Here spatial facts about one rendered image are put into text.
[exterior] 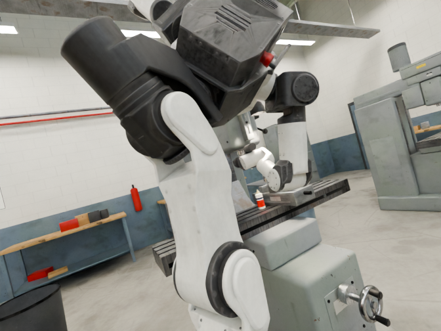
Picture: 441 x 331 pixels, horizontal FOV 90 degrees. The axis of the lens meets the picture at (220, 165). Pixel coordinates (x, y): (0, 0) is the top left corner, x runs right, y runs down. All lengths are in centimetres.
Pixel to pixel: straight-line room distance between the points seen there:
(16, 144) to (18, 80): 124
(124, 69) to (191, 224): 31
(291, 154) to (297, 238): 51
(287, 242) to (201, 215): 69
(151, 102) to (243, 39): 25
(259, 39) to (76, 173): 496
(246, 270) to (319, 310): 57
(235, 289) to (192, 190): 20
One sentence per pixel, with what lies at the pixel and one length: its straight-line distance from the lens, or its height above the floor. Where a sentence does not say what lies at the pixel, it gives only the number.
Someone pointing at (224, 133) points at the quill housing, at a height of 141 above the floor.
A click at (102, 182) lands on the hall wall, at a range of 525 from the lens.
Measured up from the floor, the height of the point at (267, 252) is 84.
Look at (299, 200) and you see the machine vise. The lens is 119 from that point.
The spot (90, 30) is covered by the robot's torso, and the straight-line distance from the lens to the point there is 47.
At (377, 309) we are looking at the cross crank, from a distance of 106.
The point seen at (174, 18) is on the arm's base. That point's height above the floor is 170.
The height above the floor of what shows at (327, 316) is 61.
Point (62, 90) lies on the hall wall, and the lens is 575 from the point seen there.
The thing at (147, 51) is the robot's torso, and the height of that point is 149.
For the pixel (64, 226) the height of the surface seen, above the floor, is 97.
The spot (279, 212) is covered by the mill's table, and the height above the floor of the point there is 94.
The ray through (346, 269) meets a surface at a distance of 110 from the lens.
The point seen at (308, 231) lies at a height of 84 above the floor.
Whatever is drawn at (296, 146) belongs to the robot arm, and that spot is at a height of 124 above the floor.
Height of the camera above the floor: 124
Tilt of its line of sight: 1 degrees up
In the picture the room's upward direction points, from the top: 15 degrees counter-clockwise
